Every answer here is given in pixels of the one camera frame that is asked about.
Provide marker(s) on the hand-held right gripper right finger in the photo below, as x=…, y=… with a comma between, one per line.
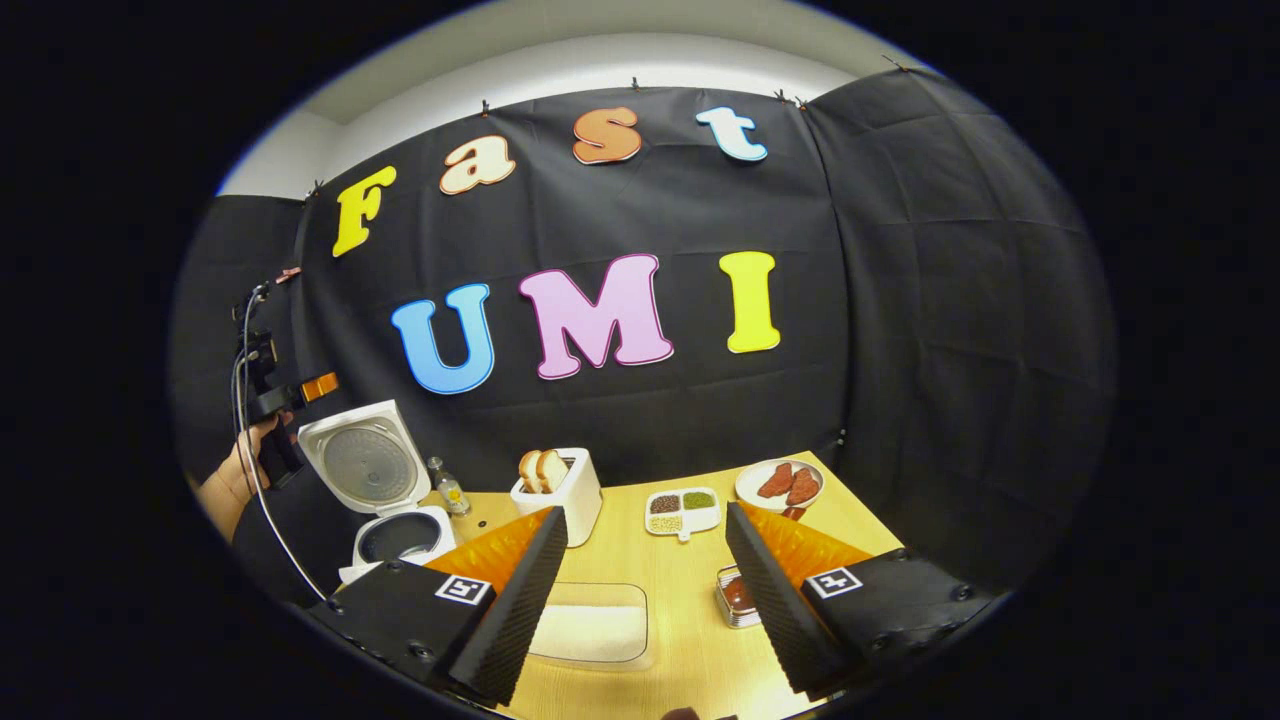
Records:
x=780, y=610

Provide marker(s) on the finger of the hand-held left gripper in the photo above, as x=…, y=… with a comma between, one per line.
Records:
x=319, y=387

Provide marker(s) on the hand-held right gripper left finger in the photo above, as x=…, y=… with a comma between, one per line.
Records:
x=515, y=610

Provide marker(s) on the clear box of rice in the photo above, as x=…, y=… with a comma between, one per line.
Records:
x=590, y=630

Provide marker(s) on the white rice cooker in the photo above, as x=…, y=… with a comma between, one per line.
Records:
x=365, y=470

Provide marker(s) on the brown wooden spoon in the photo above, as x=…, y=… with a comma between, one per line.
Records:
x=793, y=513

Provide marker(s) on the red cloth clip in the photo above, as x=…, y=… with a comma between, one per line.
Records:
x=289, y=275

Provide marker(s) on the white toaster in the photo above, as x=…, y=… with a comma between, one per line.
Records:
x=575, y=505

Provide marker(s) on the white round plate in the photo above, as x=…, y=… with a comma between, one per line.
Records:
x=750, y=490

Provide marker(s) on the red meat piece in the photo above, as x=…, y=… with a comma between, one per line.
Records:
x=776, y=481
x=803, y=487

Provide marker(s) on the small glass bottle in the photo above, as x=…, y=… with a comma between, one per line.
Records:
x=452, y=492

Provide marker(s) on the white divided dish with beans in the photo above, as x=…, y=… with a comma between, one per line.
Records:
x=683, y=512

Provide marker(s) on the toast bread slice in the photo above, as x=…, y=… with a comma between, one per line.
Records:
x=553, y=468
x=530, y=472

